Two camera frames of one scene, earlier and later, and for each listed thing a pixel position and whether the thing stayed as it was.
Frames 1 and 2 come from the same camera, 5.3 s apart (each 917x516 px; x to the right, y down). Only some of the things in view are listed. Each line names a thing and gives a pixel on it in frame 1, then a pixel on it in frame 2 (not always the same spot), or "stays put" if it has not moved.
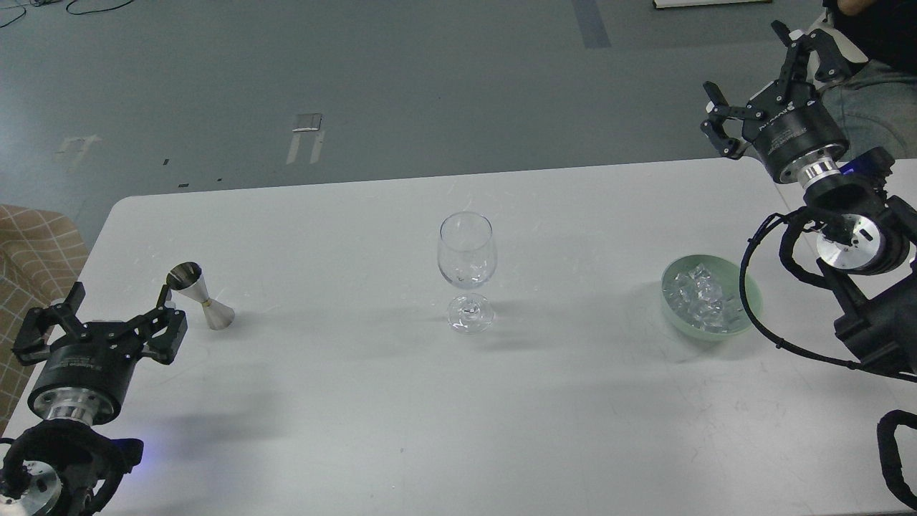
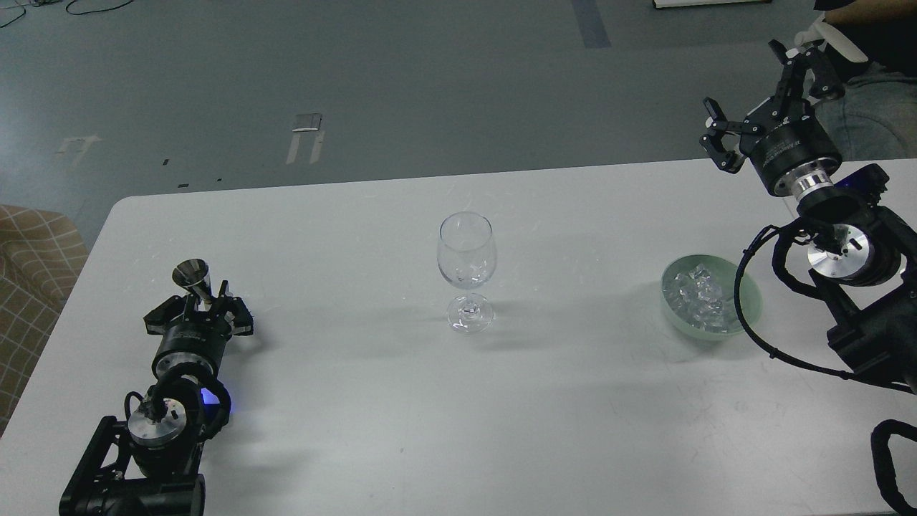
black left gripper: [87, 369] -> [202, 338]
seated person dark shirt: [875, 104] stays put
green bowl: [701, 297] stays put
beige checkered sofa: [41, 252] stays put
